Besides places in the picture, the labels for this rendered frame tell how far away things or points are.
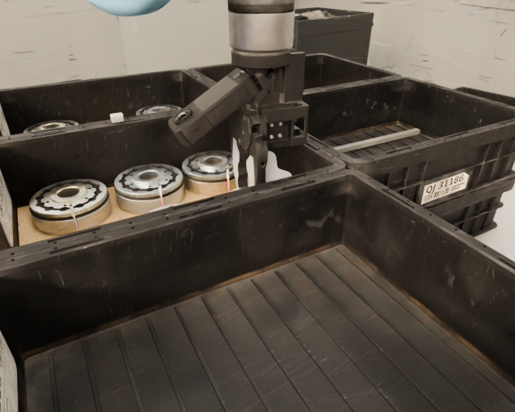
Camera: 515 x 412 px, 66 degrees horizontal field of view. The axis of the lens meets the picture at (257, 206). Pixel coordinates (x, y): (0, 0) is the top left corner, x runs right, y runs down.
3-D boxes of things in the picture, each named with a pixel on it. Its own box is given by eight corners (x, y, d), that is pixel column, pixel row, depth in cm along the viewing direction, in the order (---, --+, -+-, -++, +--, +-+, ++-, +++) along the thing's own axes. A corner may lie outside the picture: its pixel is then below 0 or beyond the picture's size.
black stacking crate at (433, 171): (342, 244, 55) (352, 169, 49) (244, 163, 77) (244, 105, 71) (518, 180, 71) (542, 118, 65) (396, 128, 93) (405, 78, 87)
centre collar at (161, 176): (137, 189, 58) (136, 185, 57) (128, 176, 61) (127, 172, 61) (170, 181, 60) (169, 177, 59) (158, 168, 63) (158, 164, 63)
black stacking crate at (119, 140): (13, 364, 38) (-31, 273, 32) (10, 217, 61) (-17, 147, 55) (340, 245, 55) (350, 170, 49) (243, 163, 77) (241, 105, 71)
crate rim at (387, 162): (350, 183, 49) (352, 166, 48) (242, 114, 72) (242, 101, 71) (539, 129, 66) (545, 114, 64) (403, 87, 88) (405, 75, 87)
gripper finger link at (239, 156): (273, 191, 62) (280, 141, 55) (237, 199, 60) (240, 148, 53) (266, 180, 64) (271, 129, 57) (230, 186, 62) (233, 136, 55)
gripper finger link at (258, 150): (270, 190, 50) (266, 119, 47) (259, 191, 50) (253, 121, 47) (257, 181, 55) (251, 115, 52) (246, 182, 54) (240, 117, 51)
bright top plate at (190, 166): (196, 185, 59) (196, 182, 59) (173, 161, 67) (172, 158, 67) (255, 171, 64) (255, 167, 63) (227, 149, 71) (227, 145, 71)
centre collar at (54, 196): (51, 208, 53) (50, 203, 53) (49, 191, 57) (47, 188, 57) (90, 199, 55) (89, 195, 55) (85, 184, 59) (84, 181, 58)
